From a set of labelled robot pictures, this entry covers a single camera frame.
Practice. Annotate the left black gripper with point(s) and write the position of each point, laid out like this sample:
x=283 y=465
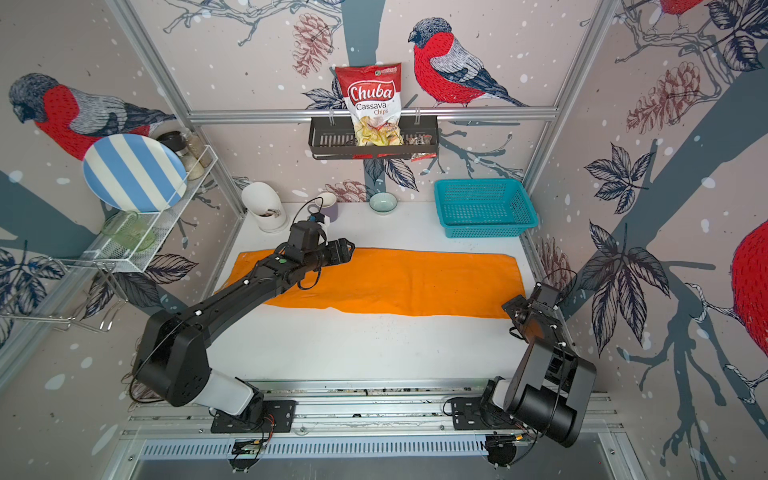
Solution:
x=346 y=254

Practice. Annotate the blue white striped plate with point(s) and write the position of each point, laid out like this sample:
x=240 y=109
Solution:
x=135 y=173

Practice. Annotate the teal plastic basket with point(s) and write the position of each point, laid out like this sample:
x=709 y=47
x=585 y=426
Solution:
x=484 y=208

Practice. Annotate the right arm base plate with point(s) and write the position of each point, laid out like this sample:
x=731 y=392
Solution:
x=474 y=414

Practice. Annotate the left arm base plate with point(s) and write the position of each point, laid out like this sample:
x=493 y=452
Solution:
x=264 y=416

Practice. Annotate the small light green bowl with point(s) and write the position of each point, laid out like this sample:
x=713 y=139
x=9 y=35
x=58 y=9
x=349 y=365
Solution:
x=383 y=203

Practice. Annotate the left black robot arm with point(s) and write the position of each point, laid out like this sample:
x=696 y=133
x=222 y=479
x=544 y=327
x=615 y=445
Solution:
x=172 y=359

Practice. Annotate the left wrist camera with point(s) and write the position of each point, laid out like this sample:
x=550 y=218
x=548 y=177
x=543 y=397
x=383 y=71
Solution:
x=307 y=235

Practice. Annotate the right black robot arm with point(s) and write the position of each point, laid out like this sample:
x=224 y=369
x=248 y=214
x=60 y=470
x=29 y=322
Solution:
x=552 y=385

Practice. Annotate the orange long pants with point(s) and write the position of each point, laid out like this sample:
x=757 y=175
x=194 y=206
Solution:
x=414 y=283

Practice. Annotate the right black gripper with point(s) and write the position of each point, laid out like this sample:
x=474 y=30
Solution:
x=515 y=304

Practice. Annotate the white wire dish rack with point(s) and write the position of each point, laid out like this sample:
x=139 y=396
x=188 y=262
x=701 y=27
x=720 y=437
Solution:
x=106 y=253

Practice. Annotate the black wire wall basket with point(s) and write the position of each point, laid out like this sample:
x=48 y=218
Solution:
x=331 y=139

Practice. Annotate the purple mug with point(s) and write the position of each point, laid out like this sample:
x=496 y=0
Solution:
x=328 y=205

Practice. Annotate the dark lid spice jar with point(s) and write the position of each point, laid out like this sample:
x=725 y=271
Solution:
x=176 y=142

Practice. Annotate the red cassava chips bag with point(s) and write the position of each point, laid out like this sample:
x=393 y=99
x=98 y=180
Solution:
x=372 y=95

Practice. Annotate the white tilted container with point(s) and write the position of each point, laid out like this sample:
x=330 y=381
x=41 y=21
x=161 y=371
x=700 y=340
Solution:
x=264 y=205

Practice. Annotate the green glass cup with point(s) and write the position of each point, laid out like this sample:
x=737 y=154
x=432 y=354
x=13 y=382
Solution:
x=129 y=231

